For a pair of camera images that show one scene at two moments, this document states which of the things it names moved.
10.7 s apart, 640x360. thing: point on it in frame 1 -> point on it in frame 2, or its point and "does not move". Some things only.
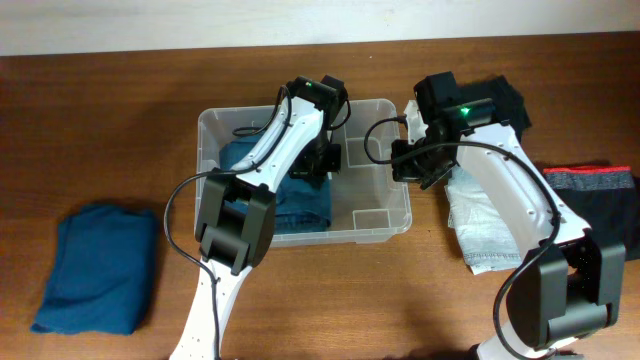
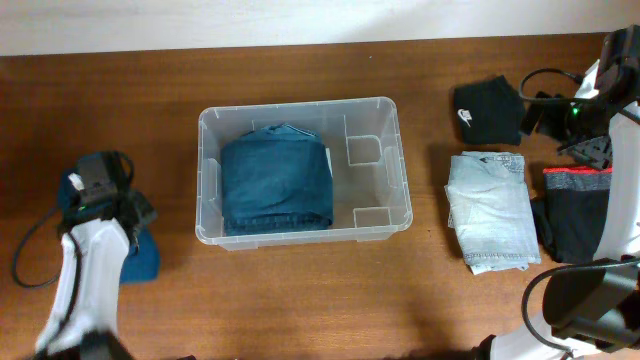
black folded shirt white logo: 509,106 does not move
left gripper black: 320,163 -> 138,215
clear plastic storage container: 340,183 does not move
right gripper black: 404,168 -> 546,121
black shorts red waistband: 602,198 does not move
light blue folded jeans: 486,244 does not move
